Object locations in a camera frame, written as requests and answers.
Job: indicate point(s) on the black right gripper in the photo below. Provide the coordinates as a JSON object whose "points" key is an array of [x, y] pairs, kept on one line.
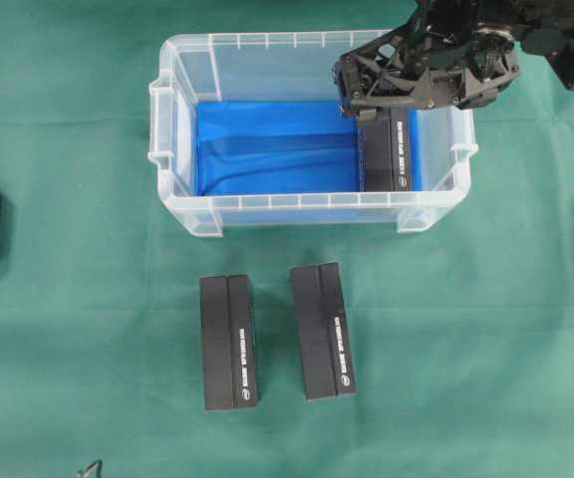
{"points": [[448, 54]]}

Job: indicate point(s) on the black camera box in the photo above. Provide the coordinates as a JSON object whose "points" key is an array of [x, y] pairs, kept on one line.
{"points": [[385, 152], [228, 343], [323, 331]]}

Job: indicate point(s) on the clear plastic storage case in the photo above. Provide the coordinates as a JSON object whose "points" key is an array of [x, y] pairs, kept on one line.
{"points": [[285, 67]]}

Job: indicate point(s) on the blue liner sheet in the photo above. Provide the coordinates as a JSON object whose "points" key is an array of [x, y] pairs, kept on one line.
{"points": [[257, 148]]}

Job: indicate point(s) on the green table cloth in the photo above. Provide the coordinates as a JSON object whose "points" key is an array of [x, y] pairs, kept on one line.
{"points": [[462, 336]]}

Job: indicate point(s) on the small metal bracket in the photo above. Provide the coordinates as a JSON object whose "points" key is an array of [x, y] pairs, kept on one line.
{"points": [[93, 470]]}

